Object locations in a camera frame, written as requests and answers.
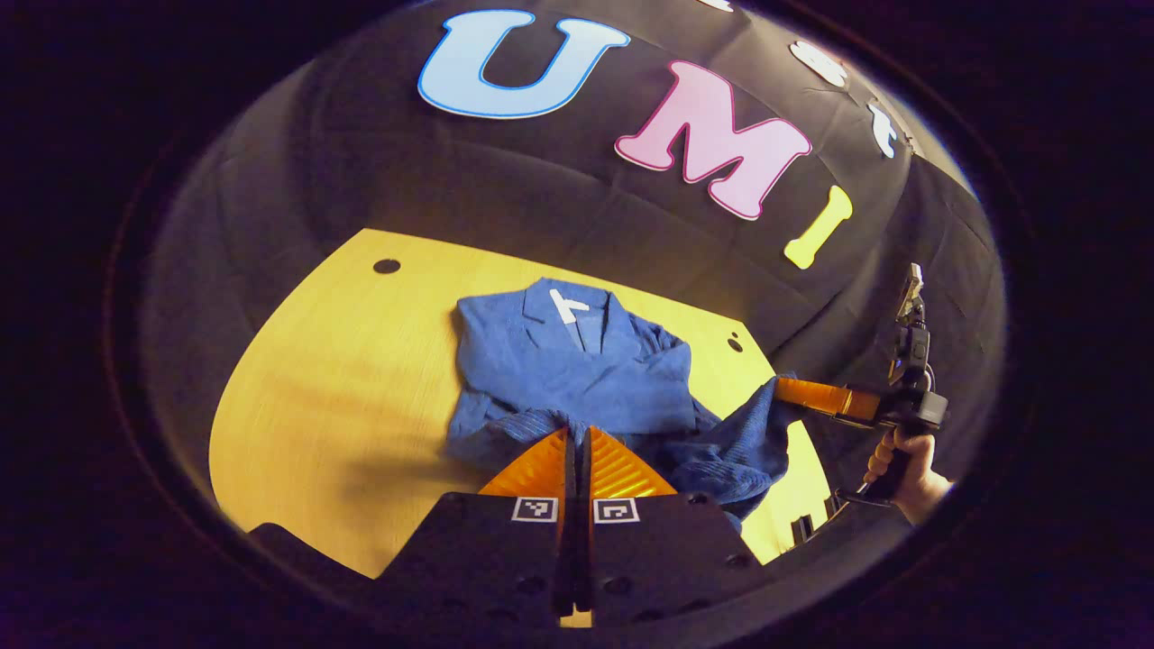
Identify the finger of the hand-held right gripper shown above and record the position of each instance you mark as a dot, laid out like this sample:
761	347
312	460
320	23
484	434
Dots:
825	397

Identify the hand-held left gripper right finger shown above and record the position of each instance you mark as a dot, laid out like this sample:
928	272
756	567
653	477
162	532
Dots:
622	563

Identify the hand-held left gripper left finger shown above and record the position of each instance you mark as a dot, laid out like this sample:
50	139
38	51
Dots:
541	563

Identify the blue jacket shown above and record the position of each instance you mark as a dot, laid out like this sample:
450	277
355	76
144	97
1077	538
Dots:
577	379

